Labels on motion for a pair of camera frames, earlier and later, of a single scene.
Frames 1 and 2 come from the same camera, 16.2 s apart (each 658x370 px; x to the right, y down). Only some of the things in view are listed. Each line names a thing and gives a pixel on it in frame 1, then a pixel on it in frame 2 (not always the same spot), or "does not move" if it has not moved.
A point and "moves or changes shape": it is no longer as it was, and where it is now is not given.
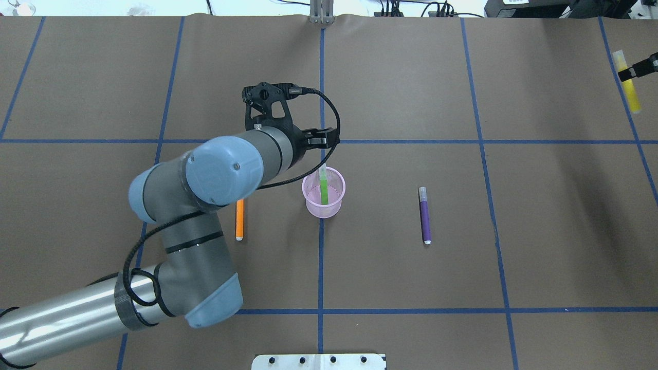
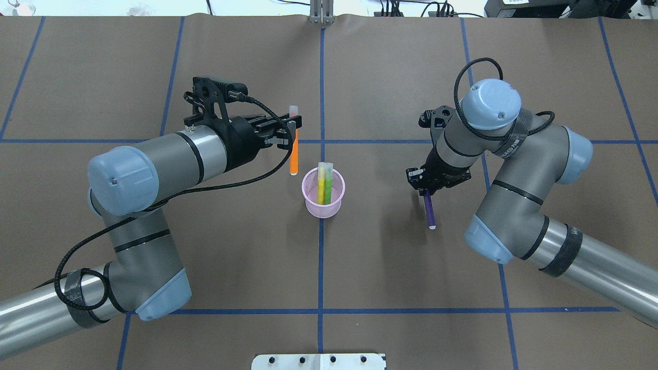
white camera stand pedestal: [320, 362] does not move
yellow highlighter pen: [621, 65] → [321, 185]
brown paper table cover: [500, 211] does not move
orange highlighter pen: [239, 219] moves or changes shape
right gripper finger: [648, 66] → [435, 174]
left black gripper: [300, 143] → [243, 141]
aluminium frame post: [322, 12] does not move
